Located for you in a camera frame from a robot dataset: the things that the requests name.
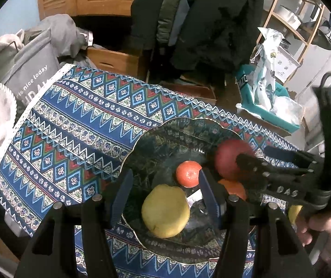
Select grey fabric storage bag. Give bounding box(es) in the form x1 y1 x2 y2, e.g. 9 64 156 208
0 29 60 105

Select grey hanging jacket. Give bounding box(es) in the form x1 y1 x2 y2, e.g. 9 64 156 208
157 0 189 47

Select wooden drawer box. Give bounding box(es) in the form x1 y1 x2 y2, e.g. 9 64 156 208
86 46 143 77

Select dark glass plate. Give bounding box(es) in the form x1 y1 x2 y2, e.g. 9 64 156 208
121 118 259 264

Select teal plastic crate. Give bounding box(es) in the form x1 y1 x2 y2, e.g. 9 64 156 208
235 64 301 134

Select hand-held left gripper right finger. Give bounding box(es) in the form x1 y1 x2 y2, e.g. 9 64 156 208
198 168 317 278

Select clear plastic bags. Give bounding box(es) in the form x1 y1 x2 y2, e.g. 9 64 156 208
270 95 305 125

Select red apple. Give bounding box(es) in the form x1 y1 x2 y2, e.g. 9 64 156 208
214 139 256 180

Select white rice bag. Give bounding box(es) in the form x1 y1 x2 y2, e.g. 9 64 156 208
249 27 289 112

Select wooden shelf rack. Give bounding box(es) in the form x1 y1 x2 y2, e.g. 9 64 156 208
255 0 331 64

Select black hanging coat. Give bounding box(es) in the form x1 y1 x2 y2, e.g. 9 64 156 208
131 0 264 71

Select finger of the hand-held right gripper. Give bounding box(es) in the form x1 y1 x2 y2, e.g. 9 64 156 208
235 152 325 206
262 145 323 170

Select grey clothing pile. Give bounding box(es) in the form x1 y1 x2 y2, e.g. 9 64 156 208
23 14 96 64

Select orange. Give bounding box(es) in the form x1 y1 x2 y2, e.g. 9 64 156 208
218 179 247 202

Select small tangerine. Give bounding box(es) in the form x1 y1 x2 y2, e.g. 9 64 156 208
176 161 203 188

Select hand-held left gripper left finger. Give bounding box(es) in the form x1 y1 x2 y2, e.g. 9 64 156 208
15 168 134 278

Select blue patterned tablecloth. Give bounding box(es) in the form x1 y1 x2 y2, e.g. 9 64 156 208
0 64 308 278

